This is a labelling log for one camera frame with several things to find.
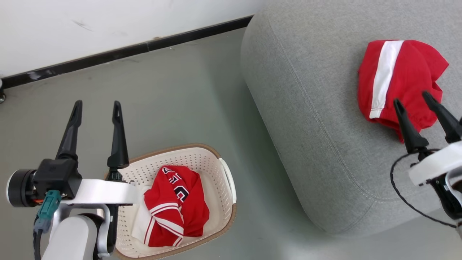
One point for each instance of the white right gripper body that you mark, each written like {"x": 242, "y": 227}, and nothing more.
{"x": 436, "y": 164}

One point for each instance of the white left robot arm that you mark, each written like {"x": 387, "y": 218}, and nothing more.
{"x": 72, "y": 238}

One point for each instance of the red shorts with white stripe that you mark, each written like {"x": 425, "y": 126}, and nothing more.
{"x": 404, "y": 79}

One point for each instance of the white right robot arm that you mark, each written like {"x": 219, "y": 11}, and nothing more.
{"x": 449, "y": 198}

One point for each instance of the grey fabric sofa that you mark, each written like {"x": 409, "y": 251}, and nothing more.
{"x": 325, "y": 126}

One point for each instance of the red jersey with white stripes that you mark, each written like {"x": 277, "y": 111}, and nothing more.
{"x": 177, "y": 209}

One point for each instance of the cream perforated laundry basket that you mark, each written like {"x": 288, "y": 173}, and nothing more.
{"x": 216, "y": 187}

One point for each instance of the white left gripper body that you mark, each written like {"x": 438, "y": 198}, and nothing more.
{"x": 104, "y": 193}

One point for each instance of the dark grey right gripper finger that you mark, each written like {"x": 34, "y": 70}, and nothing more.
{"x": 445, "y": 119}
{"x": 408, "y": 130}

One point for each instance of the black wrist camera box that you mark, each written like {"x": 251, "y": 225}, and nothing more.
{"x": 57, "y": 178}

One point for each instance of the black wall baseboard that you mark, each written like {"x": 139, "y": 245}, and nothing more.
{"x": 126, "y": 52}

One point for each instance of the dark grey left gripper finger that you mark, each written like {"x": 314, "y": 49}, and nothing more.
{"x": 70, "y": 133}
{"x": 118, "y": 144}

